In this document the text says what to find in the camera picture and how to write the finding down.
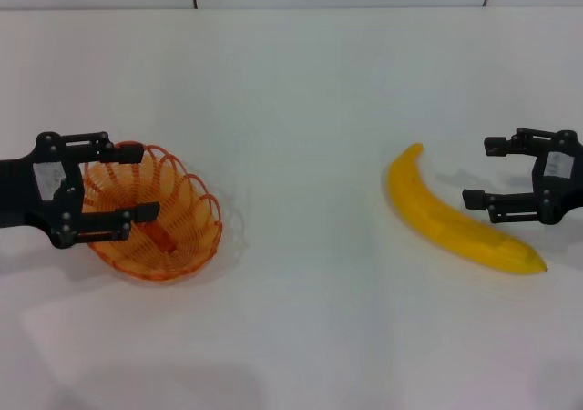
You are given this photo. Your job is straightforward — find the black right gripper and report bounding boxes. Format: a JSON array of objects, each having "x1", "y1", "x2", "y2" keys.
[{"x1": 462, "y1": 127, "x2": 583, "y2": 225}]

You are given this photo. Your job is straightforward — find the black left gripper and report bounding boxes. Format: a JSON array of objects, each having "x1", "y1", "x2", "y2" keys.
[{"x1": 0, "y1": 131, "x2": 161, "y2": 250}]

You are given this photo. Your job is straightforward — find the yellow banana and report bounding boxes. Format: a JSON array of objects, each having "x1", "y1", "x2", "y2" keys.
[{"x1": 386, "y1": 142, "x2": 548, "y2": 275}]

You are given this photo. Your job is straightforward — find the orange plastic woven basket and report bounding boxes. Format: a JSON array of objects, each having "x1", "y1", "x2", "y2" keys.
[{"x1": 83, "y1": 141, "x2": 224, "y2": 282}]

